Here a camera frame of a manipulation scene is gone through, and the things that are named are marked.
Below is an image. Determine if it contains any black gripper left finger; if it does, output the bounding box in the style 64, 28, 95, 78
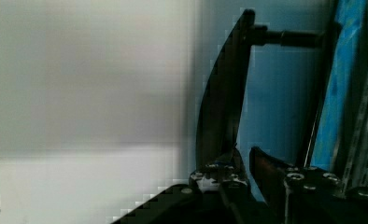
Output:
189, 147, 250, 192

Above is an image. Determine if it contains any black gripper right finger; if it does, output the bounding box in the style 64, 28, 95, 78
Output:
249, 147, 343, 224

